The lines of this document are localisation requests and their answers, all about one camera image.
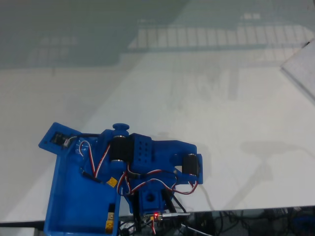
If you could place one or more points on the yellow lego brick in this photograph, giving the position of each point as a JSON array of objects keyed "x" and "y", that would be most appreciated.
[
  {"x": 112, "y": 182},
  {"x": 109, "y": 226}
]

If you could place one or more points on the blue plastic bin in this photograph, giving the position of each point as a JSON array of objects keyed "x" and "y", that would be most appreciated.
[{"x": 73, "y": 201}]

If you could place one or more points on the controller board with red light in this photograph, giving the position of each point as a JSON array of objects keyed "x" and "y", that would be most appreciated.
[{"x": 153, "y": 216}]

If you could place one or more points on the white flat board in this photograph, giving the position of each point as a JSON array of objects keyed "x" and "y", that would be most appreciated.
[{"x": 302, "y": 66}]

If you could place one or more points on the blue gripper camera mount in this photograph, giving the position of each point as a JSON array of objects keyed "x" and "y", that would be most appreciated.
[{"x": 53, "y": 132}]

